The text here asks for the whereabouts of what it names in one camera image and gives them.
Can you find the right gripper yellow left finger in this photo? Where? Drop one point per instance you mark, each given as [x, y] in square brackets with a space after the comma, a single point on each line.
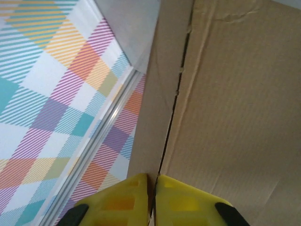
[117, 204]

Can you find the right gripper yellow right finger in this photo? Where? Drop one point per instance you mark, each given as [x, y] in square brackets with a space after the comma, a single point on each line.
[188, 207]

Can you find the brown cardboard box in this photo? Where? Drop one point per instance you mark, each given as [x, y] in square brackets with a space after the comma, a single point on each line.
[223, 106]

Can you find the aluminium frame post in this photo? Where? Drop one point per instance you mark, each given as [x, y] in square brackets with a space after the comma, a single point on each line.
[101, 131]

